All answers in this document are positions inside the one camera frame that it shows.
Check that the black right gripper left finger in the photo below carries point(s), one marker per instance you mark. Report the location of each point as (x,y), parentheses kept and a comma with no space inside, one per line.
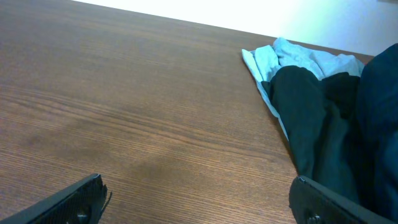
(83,202)

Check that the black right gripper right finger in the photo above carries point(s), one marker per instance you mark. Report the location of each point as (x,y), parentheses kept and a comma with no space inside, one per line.
(311,202)

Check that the navy blue shorts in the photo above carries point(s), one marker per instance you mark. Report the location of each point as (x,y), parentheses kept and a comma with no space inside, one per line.
(377,116)

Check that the black garment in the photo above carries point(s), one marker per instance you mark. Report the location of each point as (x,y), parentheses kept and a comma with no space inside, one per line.
(324,138)

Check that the light blue shirt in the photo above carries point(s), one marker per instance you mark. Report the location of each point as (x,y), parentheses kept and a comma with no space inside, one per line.
(264,62)

